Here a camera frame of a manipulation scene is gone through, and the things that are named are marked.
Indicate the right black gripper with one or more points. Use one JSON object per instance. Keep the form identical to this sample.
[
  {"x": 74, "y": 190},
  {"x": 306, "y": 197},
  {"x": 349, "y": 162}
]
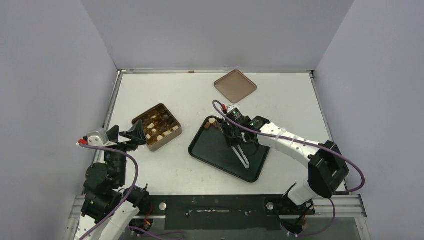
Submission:
[{"x": 232, "y": 136}]

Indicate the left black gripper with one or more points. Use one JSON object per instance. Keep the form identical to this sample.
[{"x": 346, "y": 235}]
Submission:
[{"x": 136, "y": 134}]

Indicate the metal tongs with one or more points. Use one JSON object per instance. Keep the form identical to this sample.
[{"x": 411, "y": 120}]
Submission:
[{"x": 241, "y": 156}]

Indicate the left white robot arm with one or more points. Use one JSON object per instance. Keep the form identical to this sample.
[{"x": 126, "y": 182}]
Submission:
[{"x": 106, "y": 212}]

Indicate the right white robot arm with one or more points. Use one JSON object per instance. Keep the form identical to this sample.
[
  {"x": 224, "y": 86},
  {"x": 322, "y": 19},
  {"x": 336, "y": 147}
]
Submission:
[{"x": 323, "y": 161}]

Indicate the gold chocolate box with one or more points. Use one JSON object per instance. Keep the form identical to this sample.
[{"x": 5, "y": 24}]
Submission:
[{"x": 165, "y": 121}]

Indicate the black plastic tray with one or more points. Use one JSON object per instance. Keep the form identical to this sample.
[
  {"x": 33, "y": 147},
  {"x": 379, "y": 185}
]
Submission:
[{"x": 209, "y": 146}]

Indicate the brown box lid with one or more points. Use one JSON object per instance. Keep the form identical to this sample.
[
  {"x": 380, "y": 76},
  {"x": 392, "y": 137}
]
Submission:
[{"x": 235, "y": 86}]

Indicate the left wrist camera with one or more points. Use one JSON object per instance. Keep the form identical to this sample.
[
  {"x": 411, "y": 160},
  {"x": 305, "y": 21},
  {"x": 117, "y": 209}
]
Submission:
[{"x": 97, "y": 138}]

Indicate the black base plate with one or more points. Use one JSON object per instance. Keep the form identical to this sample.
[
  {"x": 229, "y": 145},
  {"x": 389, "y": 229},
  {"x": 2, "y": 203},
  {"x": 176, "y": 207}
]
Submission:
[{"x": 222, "y": 212}]

